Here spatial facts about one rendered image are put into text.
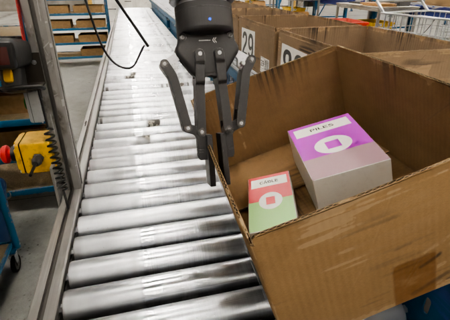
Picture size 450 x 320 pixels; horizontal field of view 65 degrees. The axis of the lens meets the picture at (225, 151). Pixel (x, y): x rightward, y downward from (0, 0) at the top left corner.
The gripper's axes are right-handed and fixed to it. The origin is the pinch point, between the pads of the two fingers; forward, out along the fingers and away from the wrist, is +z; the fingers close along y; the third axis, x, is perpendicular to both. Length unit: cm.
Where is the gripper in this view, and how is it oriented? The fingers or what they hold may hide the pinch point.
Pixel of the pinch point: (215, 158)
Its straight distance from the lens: 48.8
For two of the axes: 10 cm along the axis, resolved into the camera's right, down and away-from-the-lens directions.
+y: -9.7, 1.1, -2.2
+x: 2.3, 0.9, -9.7
